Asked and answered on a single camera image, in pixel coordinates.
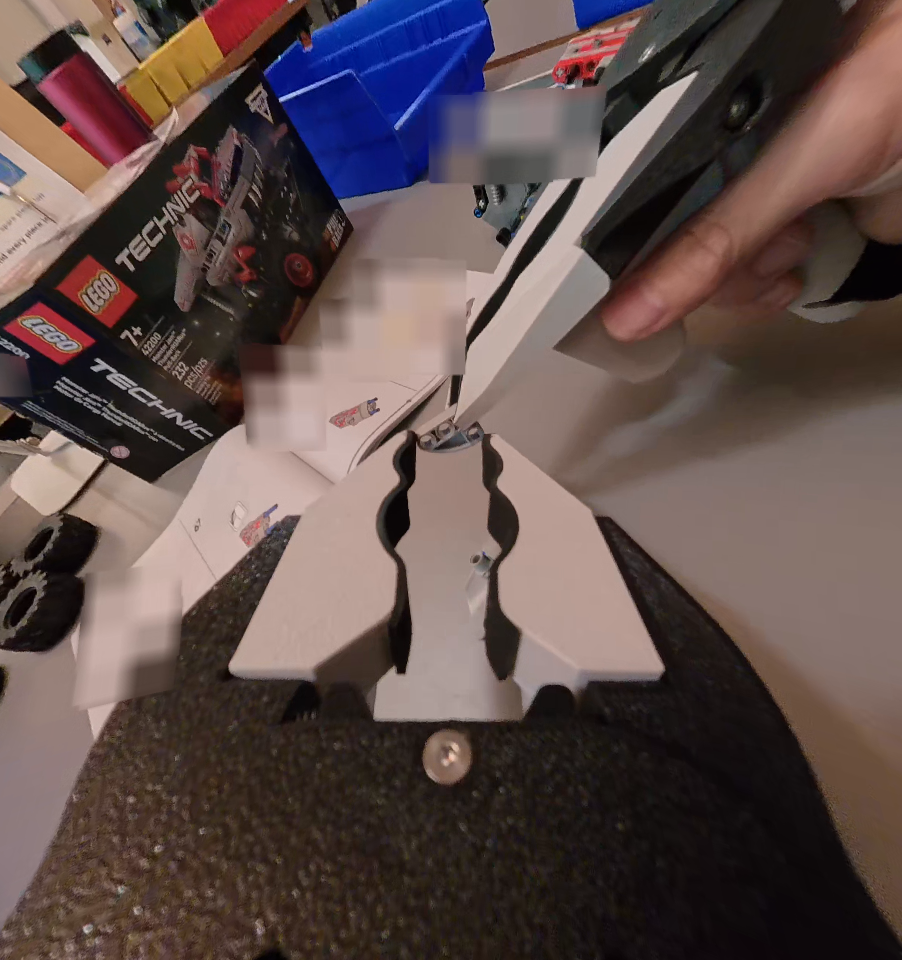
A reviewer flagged white printed paper sheet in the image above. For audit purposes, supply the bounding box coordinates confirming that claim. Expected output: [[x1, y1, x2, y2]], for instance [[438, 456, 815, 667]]
[[0, 123, 88, 310]]

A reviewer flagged person's right hand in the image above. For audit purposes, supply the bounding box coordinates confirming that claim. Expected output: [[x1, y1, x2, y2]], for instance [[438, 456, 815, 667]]
[[601, 0, 902, 344]]

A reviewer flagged blue plastic bin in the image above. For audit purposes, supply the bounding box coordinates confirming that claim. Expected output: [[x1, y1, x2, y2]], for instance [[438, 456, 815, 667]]
[[571, 0, 656, 31], [263, 0, 497, 202]]

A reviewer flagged red toy vehicle model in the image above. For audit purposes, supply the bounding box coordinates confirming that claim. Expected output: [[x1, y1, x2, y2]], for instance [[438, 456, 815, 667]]
[[552, 21, 641, 85]]

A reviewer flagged pink tumbler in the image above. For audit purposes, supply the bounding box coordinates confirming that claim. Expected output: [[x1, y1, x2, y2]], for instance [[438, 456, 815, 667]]
[[37, 51, 158, 168]]

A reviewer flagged black toy building set box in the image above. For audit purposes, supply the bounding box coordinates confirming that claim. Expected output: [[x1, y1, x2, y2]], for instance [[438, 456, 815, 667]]
[[0, 60, 356, 485]]

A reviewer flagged red storage box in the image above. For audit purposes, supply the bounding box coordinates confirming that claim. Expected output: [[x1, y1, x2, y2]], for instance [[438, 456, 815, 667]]
[[202, 0, 305, 55]]

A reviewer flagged white instruction booklet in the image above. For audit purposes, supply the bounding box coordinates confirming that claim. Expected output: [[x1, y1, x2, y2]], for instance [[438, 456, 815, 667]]
[[173, 373, 455, 594]]

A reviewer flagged white plastic bottle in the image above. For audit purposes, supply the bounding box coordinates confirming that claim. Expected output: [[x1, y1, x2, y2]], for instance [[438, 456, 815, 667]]
[[113, 0, 168, 61]]

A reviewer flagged yellow storage box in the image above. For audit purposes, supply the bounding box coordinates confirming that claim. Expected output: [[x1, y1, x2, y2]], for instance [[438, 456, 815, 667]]
[[124, 18, 224, 127]]

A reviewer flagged grey desk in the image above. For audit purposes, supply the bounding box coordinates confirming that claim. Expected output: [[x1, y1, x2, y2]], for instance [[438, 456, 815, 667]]
[[0, 187, 902, 960]]

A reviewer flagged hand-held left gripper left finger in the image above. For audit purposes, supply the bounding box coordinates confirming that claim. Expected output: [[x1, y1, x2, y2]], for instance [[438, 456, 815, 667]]
[[228, 432, 420, 685]]

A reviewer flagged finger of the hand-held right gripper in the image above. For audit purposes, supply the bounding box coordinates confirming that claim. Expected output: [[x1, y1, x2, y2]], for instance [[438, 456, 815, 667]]
[[466, 71, 699, 355], [454, 246, 686, 430]]

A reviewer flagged small grey toy brick connector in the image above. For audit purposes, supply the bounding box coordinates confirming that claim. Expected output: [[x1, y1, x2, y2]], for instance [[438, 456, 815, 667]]
[[417, 420, 486, 453]]

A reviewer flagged dark toy vehicle chassis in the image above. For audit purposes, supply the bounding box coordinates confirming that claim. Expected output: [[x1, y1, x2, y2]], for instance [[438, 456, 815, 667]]
[[470, 180, 545, 246]]

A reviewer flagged dark cylindrical container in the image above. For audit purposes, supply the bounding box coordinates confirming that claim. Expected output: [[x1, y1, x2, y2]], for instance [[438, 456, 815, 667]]
[[17, 30, 84, 84]]

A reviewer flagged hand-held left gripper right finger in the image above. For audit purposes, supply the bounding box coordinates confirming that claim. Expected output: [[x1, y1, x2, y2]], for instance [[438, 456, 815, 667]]
[[482, 432, 666, 695]]

